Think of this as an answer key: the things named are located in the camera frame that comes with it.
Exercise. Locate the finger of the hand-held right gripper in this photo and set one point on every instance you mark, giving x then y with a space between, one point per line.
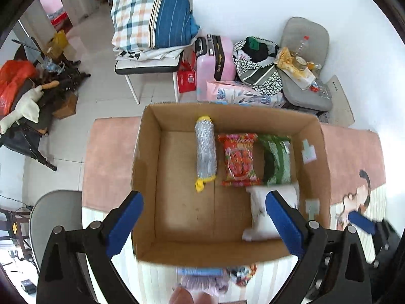
360 222

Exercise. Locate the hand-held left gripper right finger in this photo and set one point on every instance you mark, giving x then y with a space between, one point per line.
284 224

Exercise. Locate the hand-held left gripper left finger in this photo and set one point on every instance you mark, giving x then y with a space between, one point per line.
125 224

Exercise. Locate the white soft packet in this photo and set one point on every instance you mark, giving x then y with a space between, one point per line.
261 215

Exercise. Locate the green snack packet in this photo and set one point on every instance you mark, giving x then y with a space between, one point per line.
278 161

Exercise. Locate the red snack packet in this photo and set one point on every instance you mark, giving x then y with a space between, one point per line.
240 161

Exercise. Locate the silver roll packet yellow ends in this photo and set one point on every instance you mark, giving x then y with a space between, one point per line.
205 152

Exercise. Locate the purple soft packet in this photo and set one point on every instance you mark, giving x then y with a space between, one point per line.
202 284

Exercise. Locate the person's left hand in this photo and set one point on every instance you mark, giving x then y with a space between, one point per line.
182 296

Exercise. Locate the colourful patterned snack packet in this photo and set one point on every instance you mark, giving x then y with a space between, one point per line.
242 274

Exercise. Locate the grey round chair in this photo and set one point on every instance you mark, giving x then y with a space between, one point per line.
57 218

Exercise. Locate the blue flat packet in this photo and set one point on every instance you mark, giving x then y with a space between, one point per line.
199 271

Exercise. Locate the small brown cardboard box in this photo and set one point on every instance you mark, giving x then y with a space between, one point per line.
66 106

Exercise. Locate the pink floral bag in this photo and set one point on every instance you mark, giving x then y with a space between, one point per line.
240 93

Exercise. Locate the white plush toy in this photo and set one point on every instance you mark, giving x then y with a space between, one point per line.
23 107

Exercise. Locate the red paper bag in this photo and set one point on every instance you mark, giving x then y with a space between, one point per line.
186 77

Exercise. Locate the yellow plastic bag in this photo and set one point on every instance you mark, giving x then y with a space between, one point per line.
284 58

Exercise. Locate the black white patterned bag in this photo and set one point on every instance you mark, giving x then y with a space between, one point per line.
258 60

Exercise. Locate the folded white patterned cloth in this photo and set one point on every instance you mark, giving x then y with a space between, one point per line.
148 53

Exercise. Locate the pink suitcase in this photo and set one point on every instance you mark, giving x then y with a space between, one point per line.
218 60

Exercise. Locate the clear bottle red cap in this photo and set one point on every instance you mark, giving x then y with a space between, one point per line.
301 46

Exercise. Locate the orange plastic bag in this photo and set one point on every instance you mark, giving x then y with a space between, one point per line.
14 82

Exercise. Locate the grey padded chair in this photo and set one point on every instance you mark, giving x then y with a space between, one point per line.
308 38

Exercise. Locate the yellow paper bag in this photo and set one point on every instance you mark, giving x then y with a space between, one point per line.
57 44

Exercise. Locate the plaid and blue striped pillow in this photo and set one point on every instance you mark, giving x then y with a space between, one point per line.
152 15

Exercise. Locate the white frame chair black seat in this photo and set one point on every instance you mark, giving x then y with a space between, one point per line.
148 66

